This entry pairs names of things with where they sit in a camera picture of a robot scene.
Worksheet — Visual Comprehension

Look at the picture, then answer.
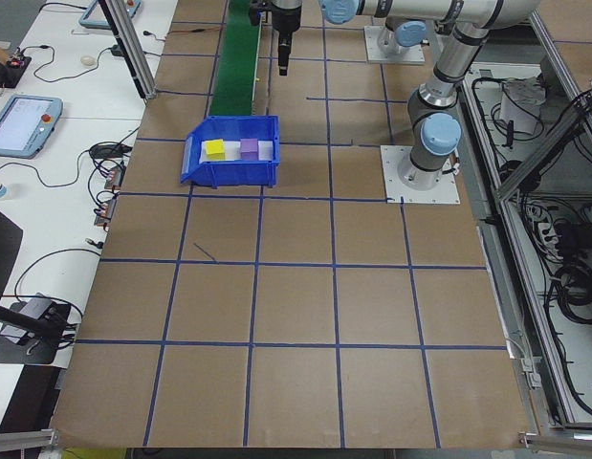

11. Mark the black power supply box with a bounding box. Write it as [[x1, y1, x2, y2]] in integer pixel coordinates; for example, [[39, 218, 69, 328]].
[[556, 222, 591, 252]]

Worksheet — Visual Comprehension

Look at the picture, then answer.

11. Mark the V-shaped metal bar frame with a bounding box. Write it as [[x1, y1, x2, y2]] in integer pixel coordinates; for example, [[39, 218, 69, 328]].
[[455, 11, 592, 434]]

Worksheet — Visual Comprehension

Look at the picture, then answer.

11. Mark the black power brick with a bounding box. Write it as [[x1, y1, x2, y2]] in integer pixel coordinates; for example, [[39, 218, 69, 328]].
[[88, 142, 133, 160]]

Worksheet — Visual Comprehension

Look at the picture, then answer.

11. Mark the green conveyor belt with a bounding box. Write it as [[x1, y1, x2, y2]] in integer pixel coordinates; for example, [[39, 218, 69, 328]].
[[207, 0, 268, 118]]

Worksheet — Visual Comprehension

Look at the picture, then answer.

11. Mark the grey cable bracket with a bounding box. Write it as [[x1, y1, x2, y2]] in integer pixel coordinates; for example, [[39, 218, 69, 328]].
[[517, 356, 543, 388]]

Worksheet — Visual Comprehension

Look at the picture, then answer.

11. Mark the aluminium upright post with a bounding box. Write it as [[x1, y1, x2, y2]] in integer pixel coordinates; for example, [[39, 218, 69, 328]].
[[98, 0, 159, 100]]

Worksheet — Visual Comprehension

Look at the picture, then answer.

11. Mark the black coiled cable bundle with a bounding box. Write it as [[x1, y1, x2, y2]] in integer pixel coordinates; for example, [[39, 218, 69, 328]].
[[543, 260, 592, 331], [495, 160, 545, 192]]

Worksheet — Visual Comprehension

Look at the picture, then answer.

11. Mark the white power strip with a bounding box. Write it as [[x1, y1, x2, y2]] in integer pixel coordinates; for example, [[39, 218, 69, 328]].
[[532, 203, 562, 262]]

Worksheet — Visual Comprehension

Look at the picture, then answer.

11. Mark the aluminium profile bar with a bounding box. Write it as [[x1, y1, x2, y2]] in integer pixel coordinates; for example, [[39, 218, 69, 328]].
[[517, 429, 592, 453], [0, 428, 61, 451]]

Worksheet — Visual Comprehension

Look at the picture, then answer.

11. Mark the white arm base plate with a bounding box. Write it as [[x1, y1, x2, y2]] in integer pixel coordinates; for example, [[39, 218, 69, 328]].
[[380, 144, 463, 206], [363, 25, 427, 65]]

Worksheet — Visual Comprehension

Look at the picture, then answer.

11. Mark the blue grey teach pendant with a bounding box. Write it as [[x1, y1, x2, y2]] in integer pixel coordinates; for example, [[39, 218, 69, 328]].
[[78, 0, 144, 31], [0, 94, 65, 160]]

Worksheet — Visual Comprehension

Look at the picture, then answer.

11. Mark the blue plastic storage bin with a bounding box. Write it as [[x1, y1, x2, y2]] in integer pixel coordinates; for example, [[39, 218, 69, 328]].
[[179, 115, 281, 188]]

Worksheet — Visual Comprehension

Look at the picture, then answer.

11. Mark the silver metal box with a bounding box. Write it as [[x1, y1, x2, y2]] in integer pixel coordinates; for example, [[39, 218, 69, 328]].
[[20, 295, 55, 319]]

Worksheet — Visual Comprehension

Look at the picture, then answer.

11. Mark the white box in frame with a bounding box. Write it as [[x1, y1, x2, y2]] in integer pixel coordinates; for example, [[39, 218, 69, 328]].
[[499, 77, 548, 136]]

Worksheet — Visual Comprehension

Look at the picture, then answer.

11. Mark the black flat panel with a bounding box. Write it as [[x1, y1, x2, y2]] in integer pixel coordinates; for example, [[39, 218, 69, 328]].
[[0, 204, 25, 307]]

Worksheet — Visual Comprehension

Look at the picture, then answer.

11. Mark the black cable with plug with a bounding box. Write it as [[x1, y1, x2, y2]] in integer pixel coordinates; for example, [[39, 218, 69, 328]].
[[142, 29, 170, 57]]

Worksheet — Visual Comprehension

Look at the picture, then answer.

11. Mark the small usb hub board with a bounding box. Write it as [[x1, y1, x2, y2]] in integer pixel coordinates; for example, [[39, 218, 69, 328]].
[[94, 198, 119, 229], [103, 164, 127, 190]]

